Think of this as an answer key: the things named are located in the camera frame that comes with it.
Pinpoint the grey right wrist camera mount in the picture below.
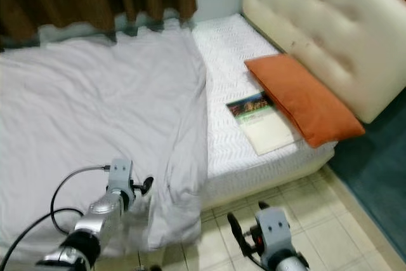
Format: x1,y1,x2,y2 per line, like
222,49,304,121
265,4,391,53
256,206,296,253

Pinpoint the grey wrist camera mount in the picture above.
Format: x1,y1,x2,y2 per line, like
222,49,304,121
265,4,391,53
109,159,134,195
256,206,296,253

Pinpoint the white book with green cover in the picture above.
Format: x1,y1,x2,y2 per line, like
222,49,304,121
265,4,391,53
225,91,302,156

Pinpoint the cream tufted headboard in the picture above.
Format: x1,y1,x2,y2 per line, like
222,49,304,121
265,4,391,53
241,0,406,124

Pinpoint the grey wrinkled blanket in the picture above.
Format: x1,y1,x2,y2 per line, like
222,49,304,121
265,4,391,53
0,27,209,265

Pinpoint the dark green carpet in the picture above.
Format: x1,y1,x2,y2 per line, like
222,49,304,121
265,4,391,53
327,109,406,246

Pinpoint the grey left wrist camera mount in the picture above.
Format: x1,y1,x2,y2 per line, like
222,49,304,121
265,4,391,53
109,159,134,195

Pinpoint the orange pillow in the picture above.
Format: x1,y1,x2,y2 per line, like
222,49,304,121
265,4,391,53
244,53,365,149

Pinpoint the white chevron-patterned mattress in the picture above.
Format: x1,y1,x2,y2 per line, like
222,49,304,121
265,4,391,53
190,12,337,208

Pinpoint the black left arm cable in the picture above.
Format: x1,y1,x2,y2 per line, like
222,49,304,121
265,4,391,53
0,164,112,271

